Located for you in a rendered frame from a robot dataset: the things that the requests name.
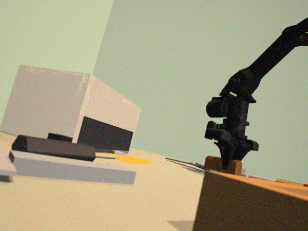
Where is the brown rectangular block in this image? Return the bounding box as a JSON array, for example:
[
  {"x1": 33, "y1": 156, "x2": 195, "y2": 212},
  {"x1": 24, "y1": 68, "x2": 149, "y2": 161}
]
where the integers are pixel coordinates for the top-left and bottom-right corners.
[{"x1": 192, "y1": 170, "x2": 308, "y2": 231}]

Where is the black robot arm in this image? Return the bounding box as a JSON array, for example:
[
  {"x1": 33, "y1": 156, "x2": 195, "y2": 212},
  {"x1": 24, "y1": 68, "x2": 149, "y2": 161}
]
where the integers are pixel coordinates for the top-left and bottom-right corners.
[{"x1": 206, "y1": 18, "x2": 308, "y2": 118}]

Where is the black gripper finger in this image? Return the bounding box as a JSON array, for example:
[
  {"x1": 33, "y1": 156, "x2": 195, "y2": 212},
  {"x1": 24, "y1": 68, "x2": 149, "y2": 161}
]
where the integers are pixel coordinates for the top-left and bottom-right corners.
[
  {"x1": 214, "y1": 142, "x2": 237, "y2": 169},
  {"x1": 232, "y1": 147, "x2": 250, "y2": 161}
]

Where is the beige cabinet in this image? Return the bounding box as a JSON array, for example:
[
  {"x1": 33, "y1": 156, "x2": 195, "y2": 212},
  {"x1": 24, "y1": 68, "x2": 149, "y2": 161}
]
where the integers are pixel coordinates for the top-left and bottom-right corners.
[{"x1": 0, "y1": 65, "x2": 141, "y2": 155}]

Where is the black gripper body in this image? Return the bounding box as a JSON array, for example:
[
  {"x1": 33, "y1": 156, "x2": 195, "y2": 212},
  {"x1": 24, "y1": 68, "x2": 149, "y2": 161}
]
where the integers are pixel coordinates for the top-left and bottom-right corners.
[{"x1": 204, "y1": 114, "x2": 259, "y2": 151}]

